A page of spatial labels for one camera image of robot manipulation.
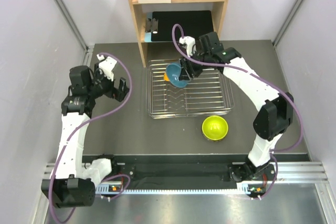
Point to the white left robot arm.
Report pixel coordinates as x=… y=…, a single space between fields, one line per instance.
x=71 y=185

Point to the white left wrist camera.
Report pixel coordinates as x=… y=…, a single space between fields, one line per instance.
x=106 y=66

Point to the blue bowl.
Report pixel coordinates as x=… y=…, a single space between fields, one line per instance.
x=173 y=72

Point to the black clipboard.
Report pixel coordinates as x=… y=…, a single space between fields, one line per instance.
x=159 y=25

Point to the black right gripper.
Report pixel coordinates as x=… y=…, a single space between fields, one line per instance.
x=185 y=74

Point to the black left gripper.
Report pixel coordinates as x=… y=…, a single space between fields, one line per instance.
x=119 y=95

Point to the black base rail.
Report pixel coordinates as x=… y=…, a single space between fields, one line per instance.
x=176 y=172

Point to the orange bowl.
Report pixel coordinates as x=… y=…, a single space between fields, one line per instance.
x=166 y=77

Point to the green bowl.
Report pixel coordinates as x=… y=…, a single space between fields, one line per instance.
x=215 y=128

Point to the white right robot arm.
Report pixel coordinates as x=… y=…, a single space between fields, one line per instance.
x=274 y=110

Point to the metal wire dish rack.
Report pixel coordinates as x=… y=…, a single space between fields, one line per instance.
x=209 y=94

